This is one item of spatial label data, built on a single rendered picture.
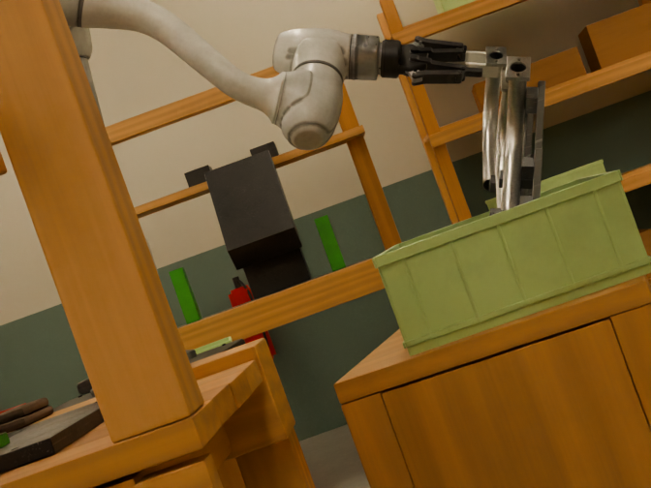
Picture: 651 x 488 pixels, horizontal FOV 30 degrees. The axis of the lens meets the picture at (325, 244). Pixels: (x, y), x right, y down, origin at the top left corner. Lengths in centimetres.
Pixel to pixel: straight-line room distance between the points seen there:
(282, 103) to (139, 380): 108
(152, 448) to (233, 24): 616
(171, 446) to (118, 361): 10
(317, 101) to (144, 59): 516
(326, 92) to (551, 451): 80
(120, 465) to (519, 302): 86
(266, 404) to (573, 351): 48
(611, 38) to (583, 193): 503
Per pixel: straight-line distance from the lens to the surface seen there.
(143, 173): 732
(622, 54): 696
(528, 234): 196
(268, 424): 184
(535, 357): 192
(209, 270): 725
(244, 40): 734
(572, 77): 686
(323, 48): 238
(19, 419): 192
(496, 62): 240
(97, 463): 131
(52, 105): 131
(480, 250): 196
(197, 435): 129
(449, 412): 195
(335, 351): 724
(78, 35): 256
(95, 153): 130
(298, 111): 226
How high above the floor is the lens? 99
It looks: level
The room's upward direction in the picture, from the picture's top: 20 degrees counter-clockwise
